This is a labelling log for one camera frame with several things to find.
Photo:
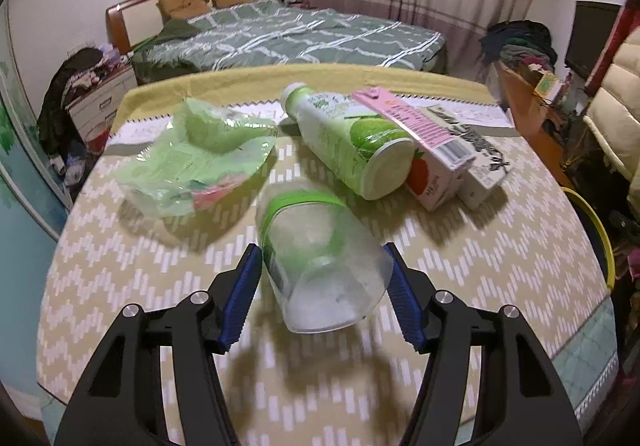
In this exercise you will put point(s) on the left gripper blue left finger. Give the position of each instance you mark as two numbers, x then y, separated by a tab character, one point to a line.
235	292

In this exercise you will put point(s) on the dark clothes on nightstand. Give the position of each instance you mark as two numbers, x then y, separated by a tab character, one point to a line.
78	75

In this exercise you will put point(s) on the yellow rimmed trash bin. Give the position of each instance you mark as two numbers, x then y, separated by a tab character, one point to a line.
596	234

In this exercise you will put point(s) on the dark green garment on bed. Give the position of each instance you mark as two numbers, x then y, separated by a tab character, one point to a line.
174	29

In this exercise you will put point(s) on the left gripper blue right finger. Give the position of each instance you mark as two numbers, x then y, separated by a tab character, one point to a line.
408	292

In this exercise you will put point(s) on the green checked duvet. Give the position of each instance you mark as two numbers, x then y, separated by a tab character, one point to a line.
267	33

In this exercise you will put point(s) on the green white drink bottle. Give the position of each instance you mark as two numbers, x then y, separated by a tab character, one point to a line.
370	154

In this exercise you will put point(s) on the cream puffer jacket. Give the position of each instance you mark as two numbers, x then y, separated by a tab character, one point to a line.
613	115

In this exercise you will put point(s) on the white nightstand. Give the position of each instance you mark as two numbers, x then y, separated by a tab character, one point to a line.
94	112

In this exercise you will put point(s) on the clear plastic bottle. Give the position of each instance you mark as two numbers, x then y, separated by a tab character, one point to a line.
326	270

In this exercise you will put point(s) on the patterned table cloth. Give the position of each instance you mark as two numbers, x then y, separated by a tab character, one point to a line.
524	246

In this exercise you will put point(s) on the red quilted jacket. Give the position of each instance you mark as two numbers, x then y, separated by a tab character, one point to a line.
626	21

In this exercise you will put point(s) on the sliding wardrobe door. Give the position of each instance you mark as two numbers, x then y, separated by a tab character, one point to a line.
34	208

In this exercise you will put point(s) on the wooden side desk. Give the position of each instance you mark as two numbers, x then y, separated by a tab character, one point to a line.
528	113

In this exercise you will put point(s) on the pink strawberry milk carton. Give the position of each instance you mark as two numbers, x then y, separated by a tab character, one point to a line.
439	164

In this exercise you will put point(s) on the red bucket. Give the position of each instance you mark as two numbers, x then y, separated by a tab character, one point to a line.
97	138

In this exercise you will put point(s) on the black television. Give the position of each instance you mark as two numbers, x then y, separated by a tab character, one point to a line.
592	25

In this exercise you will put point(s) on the clothes pile on desk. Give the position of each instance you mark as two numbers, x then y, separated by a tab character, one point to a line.
519	42

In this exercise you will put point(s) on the left brown pillow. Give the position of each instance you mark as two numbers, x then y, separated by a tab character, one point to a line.
182	9

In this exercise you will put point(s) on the green plastic bag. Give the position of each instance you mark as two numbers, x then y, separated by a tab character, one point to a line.
204	154

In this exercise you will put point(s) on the white floral tea box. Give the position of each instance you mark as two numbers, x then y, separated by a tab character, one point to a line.
489	168

